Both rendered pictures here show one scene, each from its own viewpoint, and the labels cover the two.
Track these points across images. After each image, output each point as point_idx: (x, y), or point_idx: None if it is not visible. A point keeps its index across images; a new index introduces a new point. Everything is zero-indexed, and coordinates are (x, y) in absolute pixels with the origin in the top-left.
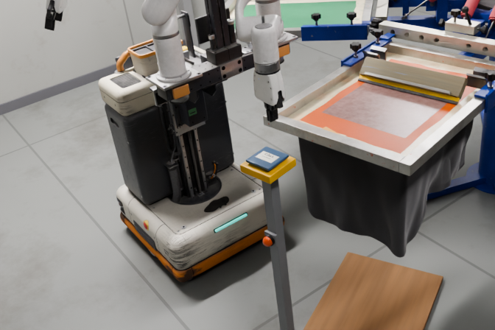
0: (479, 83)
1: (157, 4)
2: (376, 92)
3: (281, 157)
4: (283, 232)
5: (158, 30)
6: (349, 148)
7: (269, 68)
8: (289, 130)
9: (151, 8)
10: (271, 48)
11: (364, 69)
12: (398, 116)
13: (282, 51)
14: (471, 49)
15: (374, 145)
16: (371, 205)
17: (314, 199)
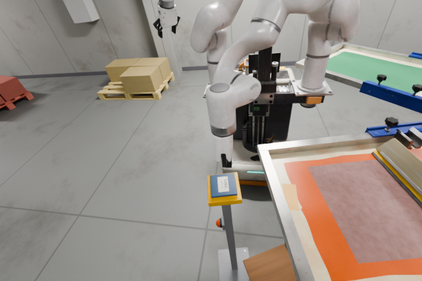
0: None
1: (195, 36)
2: (378, 177)
3: (230, 192)
4: (232, 225)
5: (208, 56)
6: (283, 231)
7: (216, 130)
8: (264, 169)
9: (192, 38)
10: (217, 115)
11: (383, 148)
12: (375, 225)
13: (313, 100)
14: None
15: (316, 243)
16: None
17: None
